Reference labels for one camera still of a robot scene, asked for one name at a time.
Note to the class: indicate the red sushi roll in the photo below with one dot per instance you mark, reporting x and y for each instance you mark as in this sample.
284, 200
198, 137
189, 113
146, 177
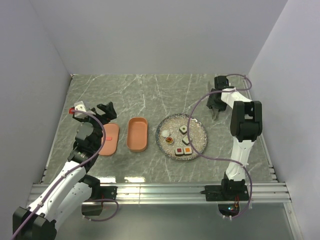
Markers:
179, 151

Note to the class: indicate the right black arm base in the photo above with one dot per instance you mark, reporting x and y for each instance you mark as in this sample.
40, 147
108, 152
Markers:
228, 190

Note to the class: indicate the speckled round plate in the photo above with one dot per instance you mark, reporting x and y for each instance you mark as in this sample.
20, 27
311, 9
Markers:
195, 130

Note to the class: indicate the pink lunch box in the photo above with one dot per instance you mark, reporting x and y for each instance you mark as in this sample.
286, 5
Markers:
137, 134

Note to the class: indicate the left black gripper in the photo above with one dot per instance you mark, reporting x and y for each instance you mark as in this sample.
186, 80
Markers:
109, 115

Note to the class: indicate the aluminium front rail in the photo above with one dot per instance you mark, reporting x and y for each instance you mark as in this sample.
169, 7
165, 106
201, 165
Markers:
190, 193

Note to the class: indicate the green sushi roll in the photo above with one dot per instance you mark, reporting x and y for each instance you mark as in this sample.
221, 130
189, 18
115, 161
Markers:
183, 129

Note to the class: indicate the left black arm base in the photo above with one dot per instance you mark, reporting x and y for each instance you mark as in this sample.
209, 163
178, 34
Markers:
105, 193

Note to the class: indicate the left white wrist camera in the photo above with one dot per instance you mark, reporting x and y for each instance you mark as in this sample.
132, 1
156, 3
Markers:
79, 109

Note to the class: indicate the pink lunch box lid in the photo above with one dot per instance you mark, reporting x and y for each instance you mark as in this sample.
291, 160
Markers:
112, 131

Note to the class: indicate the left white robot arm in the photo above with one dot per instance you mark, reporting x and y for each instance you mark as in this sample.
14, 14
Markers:
42, 218

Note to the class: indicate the cucumber sushi roll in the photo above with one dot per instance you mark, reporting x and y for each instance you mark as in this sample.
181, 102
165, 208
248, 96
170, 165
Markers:
186, 140

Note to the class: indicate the small noodle soup cup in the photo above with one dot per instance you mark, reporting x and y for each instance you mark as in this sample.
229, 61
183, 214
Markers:
169, 140

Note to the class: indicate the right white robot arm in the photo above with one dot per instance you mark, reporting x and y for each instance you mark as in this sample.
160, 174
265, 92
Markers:
245, 124

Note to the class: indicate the orange sushi roll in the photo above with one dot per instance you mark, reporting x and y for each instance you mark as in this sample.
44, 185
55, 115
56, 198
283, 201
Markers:
187, 150

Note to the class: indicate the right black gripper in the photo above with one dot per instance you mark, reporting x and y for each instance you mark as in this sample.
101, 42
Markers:
222, 107

